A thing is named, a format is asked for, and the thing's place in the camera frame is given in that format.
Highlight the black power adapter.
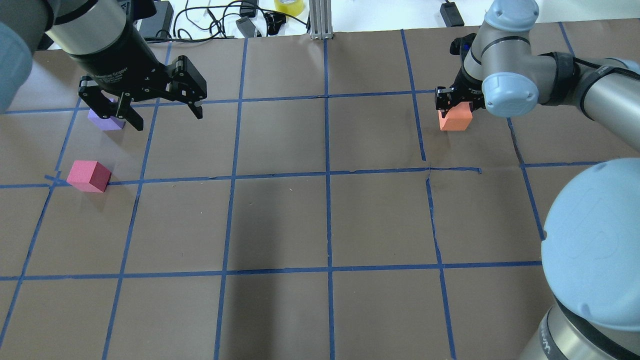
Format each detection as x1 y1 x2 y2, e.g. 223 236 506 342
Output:
439 0 466 28

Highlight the aluminium frame post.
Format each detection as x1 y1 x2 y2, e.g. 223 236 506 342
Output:
308 0 334 40

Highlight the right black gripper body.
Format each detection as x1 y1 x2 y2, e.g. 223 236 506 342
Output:
450 34 486 109

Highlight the red foam cube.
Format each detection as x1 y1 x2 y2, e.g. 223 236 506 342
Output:
66 160 112 193

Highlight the purple foam cube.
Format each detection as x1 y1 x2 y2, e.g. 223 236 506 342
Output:
87 109 126 132

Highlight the yellow tape roll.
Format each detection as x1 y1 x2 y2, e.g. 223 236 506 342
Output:
274 0 306 17

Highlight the orange foam cube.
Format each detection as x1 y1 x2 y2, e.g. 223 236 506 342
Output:
438 101 473 132

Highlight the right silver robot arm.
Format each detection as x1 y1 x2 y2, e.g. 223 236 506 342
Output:
435 0 640 360

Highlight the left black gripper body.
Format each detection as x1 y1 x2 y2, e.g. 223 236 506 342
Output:
71 22 208 101

